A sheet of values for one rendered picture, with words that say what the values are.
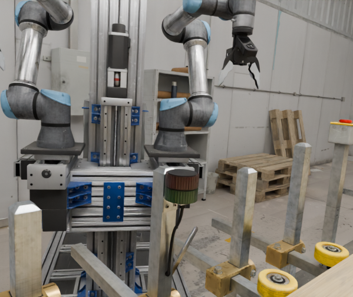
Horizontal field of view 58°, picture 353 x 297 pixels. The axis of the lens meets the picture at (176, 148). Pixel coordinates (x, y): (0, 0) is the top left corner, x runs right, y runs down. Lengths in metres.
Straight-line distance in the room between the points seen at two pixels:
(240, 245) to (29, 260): 0.49
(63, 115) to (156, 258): 0.87
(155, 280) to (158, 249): 0.07
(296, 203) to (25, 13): 1.30
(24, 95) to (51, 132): 0.18
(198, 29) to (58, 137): 0.81
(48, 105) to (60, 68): 1.72
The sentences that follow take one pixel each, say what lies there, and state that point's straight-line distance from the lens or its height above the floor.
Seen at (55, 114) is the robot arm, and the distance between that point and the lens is 1.37.
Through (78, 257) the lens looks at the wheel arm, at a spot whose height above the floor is 0.85.
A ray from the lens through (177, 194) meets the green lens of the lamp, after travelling 0.55.
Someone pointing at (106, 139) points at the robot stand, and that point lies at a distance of 1.46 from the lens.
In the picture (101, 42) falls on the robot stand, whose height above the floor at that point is 1.50.
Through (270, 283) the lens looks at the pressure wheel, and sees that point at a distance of 0.73.
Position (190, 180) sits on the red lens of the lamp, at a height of 1.13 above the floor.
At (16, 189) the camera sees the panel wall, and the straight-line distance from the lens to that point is 3.33.
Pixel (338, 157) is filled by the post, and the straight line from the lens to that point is 1.21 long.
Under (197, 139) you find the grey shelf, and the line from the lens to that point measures 4.10.
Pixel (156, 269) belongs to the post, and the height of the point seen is 0.94.
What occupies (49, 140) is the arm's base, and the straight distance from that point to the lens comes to 1.37.
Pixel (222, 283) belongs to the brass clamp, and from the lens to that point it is 0.80.
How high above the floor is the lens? 1.27
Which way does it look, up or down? 9 degrees down
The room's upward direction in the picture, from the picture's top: 4 degrees clockwise
